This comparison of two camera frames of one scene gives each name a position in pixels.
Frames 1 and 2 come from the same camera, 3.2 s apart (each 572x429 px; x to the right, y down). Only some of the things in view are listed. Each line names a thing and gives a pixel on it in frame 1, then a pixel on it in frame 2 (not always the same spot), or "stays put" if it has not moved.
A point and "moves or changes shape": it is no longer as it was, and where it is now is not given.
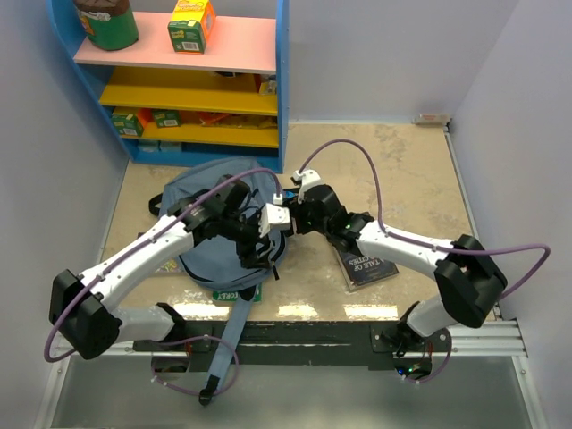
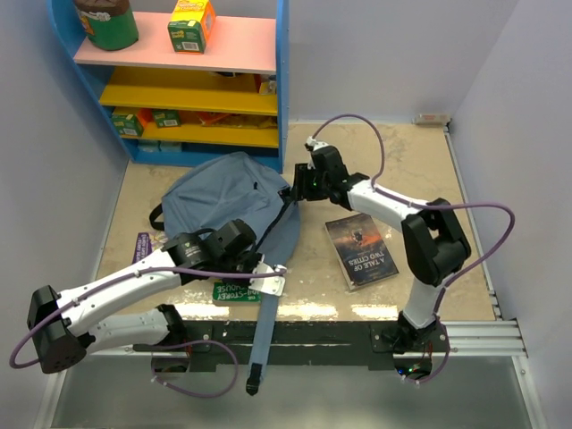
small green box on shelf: (167, 118) stays put
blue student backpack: (214, 262) moves or changes shape
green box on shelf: (128, 124) stays put
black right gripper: (296, 211) to (302, 189)
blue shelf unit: (173, 107) stays put
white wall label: (431, 119) stays put
